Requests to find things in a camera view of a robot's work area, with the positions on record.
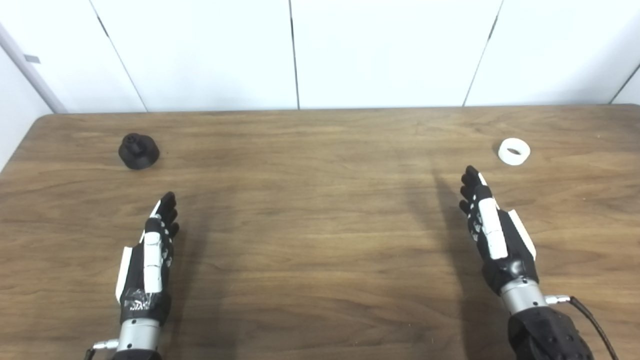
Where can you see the grey wall post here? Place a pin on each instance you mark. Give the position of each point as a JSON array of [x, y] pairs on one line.
[[30, 70]]

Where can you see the round black part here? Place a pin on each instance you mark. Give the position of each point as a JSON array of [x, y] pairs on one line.
[[140, 154]]

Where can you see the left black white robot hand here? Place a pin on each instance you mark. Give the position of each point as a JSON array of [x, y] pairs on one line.
[[152, 265]]

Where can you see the small grey wall tag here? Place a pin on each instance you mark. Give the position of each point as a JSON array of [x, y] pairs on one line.
[[31, 58]]

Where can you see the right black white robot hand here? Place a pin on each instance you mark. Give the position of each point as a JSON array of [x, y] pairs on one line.
[[492, 230]]

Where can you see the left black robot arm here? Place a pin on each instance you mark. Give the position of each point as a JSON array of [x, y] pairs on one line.
[[139, 337]]

